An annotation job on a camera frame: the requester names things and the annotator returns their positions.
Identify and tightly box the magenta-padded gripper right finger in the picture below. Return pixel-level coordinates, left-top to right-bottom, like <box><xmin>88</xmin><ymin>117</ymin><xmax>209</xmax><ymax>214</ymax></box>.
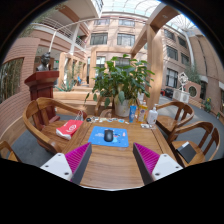
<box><xmin>132</xmin><ymin>142</ymin><xmax>184</xmax><ymax>186</ymax></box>

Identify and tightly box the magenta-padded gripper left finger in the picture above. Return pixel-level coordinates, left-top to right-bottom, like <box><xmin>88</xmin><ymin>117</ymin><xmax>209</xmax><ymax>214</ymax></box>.
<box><xmin>39</xmin><ymin>142</ymin><xmax>93</xmax><ymax>185</ymax></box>

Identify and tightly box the black computer mouse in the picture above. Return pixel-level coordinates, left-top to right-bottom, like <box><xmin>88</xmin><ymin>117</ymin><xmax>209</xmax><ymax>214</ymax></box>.
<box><xmin>103</xmin><ymin>128</ymin><xmax>115</xmax><ymax>143</ymax></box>

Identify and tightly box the blue cartoon mouse pad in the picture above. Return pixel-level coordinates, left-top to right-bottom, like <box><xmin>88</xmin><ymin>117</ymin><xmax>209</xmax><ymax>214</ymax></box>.
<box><xmin>88</xmin><ymin>125</ymin><xmax>130</xmax><ymax>148</ymax></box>

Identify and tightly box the black flat box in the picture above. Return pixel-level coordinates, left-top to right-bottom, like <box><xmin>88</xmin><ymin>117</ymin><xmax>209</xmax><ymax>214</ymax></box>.
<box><xmin>176</xmin><ymin>141</ymin><xmax>198</xmax><ymax>163</ymax></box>

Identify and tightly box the white pump bottle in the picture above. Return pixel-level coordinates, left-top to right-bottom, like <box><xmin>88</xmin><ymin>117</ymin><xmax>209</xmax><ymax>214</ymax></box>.
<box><xmin>146</xmin><ymin>103</ymin><xmax>159</xmax><ymax>127</ymax></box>

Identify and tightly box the yellow liquid soap bottle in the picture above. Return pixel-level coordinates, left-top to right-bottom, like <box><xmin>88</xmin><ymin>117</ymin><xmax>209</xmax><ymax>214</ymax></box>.
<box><xmin>137</xmin><ymin>99</ymin><xmax>149</xmax><ymax>124</ymax></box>

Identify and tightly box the blue tube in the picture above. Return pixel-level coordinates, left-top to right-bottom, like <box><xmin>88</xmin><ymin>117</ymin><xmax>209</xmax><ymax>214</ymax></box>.
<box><xmin>129</xmin><ymin>104</ymin><xmax>137</xmax><ymax>124</ymax></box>

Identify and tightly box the wooden armchair with red bag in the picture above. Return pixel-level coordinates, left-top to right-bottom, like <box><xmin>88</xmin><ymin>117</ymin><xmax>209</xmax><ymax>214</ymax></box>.
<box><xmin>22</xmin><ymin>97</ymin><xmax>88</xmax><ymax>154</ymax></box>

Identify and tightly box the long wooden planter box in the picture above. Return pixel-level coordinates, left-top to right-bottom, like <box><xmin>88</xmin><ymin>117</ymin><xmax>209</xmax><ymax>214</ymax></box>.
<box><xmin>53</xmin><ymin>90</ymin><xmax>98</xmax><ymax>108</ymax></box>

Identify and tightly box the wooden armchair with black box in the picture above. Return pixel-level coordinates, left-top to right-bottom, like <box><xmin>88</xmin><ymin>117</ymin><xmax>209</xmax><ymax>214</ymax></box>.
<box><xmin>167</xmin><ymin>120</ymin><xmax>221</xmax><ymax>168</ymax></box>

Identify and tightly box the green plant in white pot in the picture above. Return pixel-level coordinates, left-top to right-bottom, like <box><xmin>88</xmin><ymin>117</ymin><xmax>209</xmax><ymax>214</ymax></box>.
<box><xmin>84</xmin><ymin>54</ymin><xmax>155</xmax><ymax>118</ymax></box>

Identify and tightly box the dark bust statue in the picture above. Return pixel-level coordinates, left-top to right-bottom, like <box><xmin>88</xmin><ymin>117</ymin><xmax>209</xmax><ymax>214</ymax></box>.
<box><xmin>35</xmin><ymin>52</ymin><xmax>52</xmax><ymax>72</ymax></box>

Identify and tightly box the red bag with white handles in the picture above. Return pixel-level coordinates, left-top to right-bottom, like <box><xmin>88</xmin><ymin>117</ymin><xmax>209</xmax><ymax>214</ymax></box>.
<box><xmin>55</xmin><ymin>111</ymin><xmax>84</xmax><ymax>140</ymax></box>

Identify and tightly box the red wooden pedestal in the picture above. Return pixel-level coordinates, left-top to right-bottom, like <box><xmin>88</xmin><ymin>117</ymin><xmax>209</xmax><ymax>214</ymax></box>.
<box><xmin>24</xmin><ymin>70</ymin><xmax>60</xmax><ymax>126</ymax></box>

